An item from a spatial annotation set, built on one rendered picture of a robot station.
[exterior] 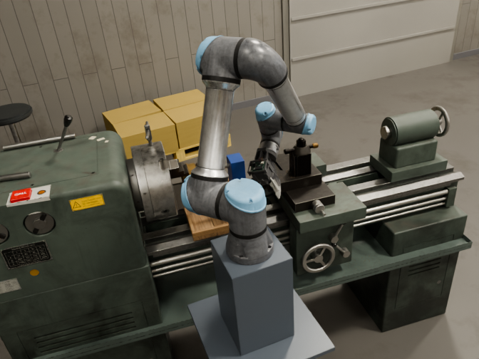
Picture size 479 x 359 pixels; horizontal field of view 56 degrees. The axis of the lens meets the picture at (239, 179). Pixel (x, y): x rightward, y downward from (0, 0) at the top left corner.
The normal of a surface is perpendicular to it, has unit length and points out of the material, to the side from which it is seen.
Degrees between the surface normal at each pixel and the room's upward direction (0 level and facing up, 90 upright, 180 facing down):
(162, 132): 90
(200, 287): 0
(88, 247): 90
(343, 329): 0
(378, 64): 90
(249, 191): 7
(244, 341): 90
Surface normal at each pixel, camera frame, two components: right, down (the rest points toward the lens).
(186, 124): 0.47, 0.43
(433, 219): -0.07, -0.85
